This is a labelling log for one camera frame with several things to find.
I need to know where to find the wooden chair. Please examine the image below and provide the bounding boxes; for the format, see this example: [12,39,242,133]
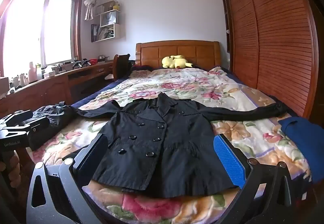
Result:
[113,54,131,82]

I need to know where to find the dark pillow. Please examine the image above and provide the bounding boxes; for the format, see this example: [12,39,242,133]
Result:
[131,64,154,72]

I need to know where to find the pink and white bottle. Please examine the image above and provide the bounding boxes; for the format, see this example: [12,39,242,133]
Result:
[28,62,37,82]

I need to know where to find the wooden slatted wardrobe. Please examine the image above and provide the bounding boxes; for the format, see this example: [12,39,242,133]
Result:
[219,0,320,119]

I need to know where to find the window with wooden frame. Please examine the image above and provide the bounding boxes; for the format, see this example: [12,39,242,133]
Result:
[0,0,83,78]

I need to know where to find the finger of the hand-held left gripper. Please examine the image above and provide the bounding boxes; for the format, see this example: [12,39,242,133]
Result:
[25,116,50,151]
[0,110,33,130]

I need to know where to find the person's left hand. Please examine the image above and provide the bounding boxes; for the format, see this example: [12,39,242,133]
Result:
[0,151,21,185]

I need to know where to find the yellow plush toy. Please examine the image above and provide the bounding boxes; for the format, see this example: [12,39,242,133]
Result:
[162,55,194,69]

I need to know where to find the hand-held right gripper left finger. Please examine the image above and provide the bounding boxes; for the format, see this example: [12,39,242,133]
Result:
[27,134,109,224]

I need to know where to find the white wall shelf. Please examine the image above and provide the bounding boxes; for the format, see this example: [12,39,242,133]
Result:
[91,0,126,43]

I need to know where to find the white tissue pack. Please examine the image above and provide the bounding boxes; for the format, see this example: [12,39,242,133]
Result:
[43,66,56,79]

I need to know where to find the black devices on desk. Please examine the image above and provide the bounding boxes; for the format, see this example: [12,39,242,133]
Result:
[72,58,92,69]

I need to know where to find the long wooden desk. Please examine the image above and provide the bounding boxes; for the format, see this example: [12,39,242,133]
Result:
[0,60,115,118]

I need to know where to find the crumpled dark shiny cloth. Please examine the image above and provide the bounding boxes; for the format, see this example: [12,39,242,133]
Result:
[19,103,77,136]

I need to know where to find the blue cloth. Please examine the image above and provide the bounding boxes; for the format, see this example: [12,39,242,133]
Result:
[277,116,324,186]

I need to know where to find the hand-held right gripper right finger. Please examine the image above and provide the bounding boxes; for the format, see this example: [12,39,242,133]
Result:
[213,134,294,224]

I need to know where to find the tied white curtain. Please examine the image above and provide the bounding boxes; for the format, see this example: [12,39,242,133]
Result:
[83,0,105,21]

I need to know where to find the black double-breasted coat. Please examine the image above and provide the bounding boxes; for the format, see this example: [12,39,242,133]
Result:
[73,92,292,199]

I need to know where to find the white paper bag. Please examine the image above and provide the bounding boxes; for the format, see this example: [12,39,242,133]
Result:
[101,10,119,25]

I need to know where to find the cardboard box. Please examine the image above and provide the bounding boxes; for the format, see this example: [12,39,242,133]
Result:
[0,77,10,93]

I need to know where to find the floral blanket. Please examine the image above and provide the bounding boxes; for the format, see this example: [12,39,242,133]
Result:
[27,66,313,224]

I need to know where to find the wooden bed headboard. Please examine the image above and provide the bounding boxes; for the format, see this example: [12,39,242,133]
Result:
[135,40,221,71]

